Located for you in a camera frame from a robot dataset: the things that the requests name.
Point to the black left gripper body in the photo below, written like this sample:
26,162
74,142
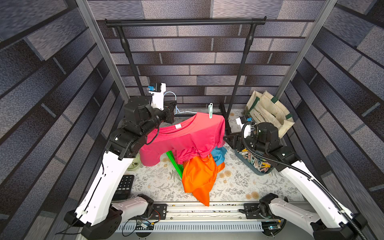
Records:
156,117

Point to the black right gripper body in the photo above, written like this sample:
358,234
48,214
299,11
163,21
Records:
235,142

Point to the pink t-shirt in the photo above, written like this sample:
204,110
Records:
196,136

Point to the mint green clothespin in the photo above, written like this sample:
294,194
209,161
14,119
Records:
210,109

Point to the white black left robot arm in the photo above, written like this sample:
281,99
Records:
97,216

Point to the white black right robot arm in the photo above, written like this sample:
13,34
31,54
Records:
331,220

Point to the blue t-shirt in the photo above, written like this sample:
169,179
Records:
218,155

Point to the orange t-shirt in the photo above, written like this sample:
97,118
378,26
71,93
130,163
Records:
199,177

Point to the teal clothespin tray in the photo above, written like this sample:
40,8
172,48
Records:
258,166

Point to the cream canvas tote bag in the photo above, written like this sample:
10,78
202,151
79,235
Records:
265,108

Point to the floral table cloth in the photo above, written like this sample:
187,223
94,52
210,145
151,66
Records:
235,183

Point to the light green bowl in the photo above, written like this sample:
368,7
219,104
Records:
136,163

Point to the black calculator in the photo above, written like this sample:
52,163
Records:
124,188

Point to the black clothes rack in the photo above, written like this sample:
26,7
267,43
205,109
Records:
202,61

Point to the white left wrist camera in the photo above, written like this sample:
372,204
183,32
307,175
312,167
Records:
157,91

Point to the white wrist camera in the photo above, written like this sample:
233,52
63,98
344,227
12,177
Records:
242,120
157,91

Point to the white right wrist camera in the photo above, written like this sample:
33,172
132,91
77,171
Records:
242,120

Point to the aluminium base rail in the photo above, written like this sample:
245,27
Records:
218,218

